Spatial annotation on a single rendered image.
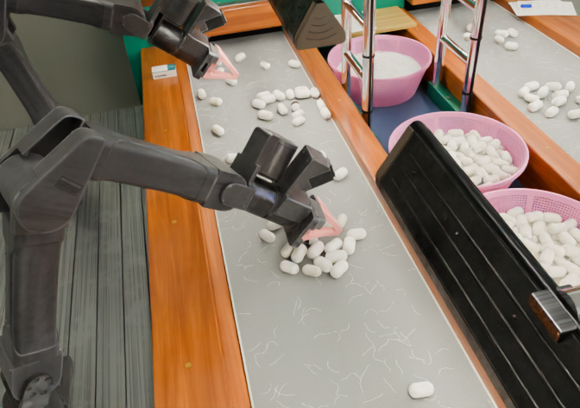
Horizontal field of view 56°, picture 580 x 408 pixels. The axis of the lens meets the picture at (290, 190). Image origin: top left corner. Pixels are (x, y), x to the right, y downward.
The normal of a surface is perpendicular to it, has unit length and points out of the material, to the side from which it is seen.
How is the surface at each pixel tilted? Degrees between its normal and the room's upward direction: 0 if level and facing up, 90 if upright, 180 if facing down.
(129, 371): 0
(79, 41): 90
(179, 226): 0
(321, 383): 0
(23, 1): 97
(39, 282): 91
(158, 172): 88
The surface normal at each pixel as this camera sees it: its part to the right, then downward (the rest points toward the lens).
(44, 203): 0.62, 0.45
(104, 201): -0.07, -0.78
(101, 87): 0.25, 0.59
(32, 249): 0.52, 0.64
